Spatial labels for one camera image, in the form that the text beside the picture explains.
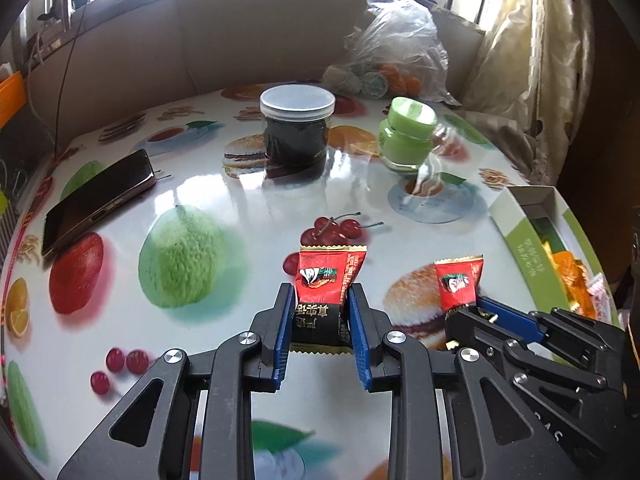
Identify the clear jar with dark contents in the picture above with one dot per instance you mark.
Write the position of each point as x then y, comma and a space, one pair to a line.
297, 130

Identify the white and red candy packet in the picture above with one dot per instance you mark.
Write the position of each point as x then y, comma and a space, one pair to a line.
597, 290

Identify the green and white cardboard box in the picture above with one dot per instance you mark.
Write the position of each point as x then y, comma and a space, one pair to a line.
520, 240

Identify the dark smartphone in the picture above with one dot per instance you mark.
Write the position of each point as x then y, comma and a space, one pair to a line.
95, 200

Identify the orange box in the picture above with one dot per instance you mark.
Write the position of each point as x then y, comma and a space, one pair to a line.
10, 97

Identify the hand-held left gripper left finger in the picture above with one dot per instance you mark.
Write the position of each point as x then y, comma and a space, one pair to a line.
282, 335

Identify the red and black candy packet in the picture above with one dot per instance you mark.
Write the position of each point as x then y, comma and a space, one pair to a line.
325, 280
457, 280

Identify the cream patterned curtain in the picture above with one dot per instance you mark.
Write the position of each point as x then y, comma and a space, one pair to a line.
530, 60

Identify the orange and silver snack packet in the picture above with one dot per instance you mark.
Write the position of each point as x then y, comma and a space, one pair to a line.
567, 280

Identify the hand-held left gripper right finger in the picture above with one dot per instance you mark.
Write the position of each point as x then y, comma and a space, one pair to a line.
360, 340

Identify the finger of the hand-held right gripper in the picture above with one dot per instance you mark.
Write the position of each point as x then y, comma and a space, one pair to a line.
475, 327
510, 317

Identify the clear plastic bag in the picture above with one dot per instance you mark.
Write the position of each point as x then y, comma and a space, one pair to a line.
400, 35

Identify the green glass jar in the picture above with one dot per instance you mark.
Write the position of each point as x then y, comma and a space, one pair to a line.
407, 135

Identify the dark wooden cabinet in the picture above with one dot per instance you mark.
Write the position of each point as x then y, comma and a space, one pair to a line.
617, 110

